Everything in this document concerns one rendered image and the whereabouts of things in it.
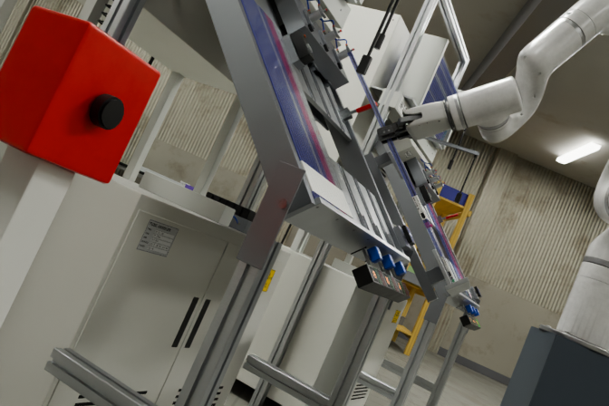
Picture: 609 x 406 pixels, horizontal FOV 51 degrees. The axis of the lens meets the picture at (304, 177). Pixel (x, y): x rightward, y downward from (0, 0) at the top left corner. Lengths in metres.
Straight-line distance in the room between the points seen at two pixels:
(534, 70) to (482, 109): 0.16
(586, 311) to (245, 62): 0.94
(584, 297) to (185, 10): 1.17
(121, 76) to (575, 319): 1.16
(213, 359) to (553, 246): 9.70
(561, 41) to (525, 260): 8.93
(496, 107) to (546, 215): 9.09
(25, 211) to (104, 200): 0.46
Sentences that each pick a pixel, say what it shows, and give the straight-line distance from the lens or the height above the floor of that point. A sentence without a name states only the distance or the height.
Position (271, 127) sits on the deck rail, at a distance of 1.09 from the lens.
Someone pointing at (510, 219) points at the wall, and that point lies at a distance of 10.39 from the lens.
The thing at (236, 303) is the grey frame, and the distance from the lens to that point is 1.00.
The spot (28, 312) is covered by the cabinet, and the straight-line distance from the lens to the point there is 1.31.
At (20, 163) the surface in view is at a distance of 0.80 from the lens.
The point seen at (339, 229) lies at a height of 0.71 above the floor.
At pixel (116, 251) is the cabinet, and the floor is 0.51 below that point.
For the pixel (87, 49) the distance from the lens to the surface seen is 0.75.
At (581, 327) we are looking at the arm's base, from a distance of 1.58.
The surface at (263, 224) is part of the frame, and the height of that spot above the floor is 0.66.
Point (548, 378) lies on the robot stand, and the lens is 1.53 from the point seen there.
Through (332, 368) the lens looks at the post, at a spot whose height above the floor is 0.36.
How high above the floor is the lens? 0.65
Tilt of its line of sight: 6 degrees up
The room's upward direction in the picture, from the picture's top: 24 degrees clockwise
